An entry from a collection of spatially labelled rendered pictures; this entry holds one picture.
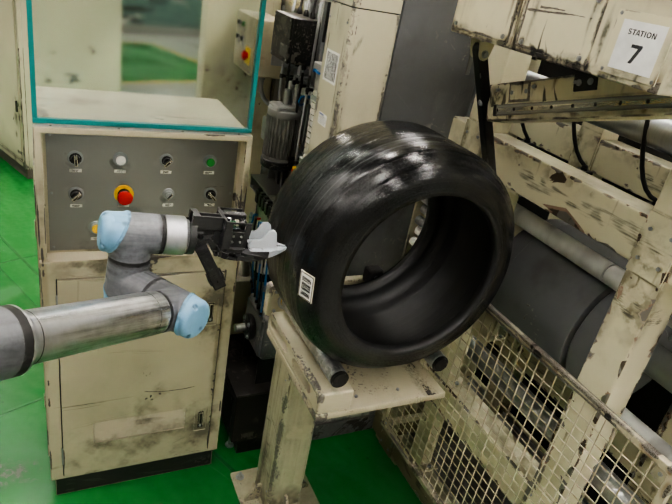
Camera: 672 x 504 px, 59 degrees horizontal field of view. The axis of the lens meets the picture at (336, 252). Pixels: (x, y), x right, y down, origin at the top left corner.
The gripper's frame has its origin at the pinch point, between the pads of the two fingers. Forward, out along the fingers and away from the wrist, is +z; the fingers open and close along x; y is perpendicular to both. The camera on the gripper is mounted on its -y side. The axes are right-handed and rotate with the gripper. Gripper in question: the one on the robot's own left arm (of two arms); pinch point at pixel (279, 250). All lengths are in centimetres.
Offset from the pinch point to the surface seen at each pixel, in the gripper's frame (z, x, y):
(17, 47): -49, 337, -38
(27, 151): -40, 335, -106
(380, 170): 12.8, -7.7, 22.5
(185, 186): -6, 57, -10
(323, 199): 4.3, -4.3, 14.0
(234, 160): 7, 57, -1
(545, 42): 41, -7, 53
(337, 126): 19.9, 26.8, 21.2
